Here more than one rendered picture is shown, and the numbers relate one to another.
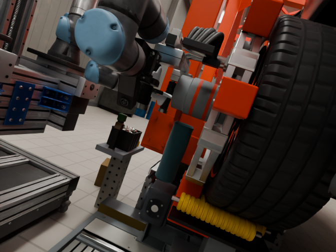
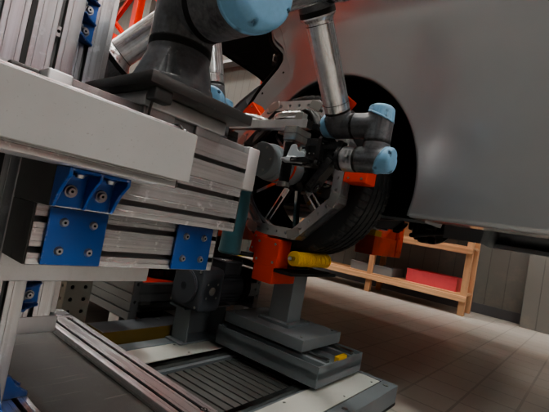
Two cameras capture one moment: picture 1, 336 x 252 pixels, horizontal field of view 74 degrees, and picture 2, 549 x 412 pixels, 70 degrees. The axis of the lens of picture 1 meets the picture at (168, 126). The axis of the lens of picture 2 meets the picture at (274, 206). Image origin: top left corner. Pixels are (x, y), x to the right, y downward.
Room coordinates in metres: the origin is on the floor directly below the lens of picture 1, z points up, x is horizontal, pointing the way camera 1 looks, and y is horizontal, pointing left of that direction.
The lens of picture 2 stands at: (0.09, 1.23, 0.63)
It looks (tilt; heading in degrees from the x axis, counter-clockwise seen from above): 3 degrees up; 299
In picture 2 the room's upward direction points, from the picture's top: 10 degrees clockwise
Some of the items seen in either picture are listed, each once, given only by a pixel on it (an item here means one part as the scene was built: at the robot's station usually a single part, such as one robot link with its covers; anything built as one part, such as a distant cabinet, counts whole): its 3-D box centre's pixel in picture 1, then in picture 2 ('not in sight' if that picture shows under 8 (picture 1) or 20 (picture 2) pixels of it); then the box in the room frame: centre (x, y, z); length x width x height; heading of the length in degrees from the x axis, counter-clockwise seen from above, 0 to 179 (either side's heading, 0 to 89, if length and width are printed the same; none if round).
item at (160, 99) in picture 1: (161, 98); not in sight; (0.94, 0.06, 0.81); 0.09 x 0.03 x 0.06; 90
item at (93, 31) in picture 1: (109, 41); (374, 158); (0.40, 0.15, 0.85); 0.11 x 0.08 x 0.09; 171
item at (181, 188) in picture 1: (195, 202); (276, 260); (0.82, -0.20, 0.48); 0.16 x 0.12 x 0.17; 81
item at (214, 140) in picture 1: (221, 106); (287, 168); (0.82, -0.16, 0.85); 0.54 x 0.07 x 0.54; 171
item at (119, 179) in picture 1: (114, 178); (70, 296); (1.45, 0.22, 0.21); 0.10 x 0.10 x 0.42; 81
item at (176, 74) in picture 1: (181, 77); (225, 135); (1.02, 0.02, 0.93); 0.09 x 0.05 x 0.05; 81
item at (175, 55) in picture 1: (168, 56); (297, 136); (0.69, 0.07, 0.93); 0.09 x 0.05 x 0.05; 81
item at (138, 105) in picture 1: (148, 84); (287, 163); (0.69, 0.10, 0.83); 0.04 x 0.04 x 0.16
